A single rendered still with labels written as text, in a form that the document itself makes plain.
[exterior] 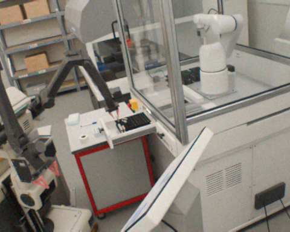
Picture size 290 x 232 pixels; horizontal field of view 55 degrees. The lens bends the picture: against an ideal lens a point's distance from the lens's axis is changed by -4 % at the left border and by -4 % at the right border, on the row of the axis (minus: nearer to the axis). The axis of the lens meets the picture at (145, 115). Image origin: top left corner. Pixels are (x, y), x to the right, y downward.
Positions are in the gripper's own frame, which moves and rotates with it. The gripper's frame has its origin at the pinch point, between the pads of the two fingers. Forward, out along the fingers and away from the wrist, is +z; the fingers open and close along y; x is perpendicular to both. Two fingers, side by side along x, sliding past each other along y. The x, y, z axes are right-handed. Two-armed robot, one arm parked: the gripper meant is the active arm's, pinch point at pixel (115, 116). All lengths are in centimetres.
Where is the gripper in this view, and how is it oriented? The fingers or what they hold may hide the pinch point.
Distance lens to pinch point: 203.4
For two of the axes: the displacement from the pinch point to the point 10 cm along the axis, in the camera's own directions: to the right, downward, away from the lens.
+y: 9.1, -4.0, 1.3
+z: 2.9, 8.2, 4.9
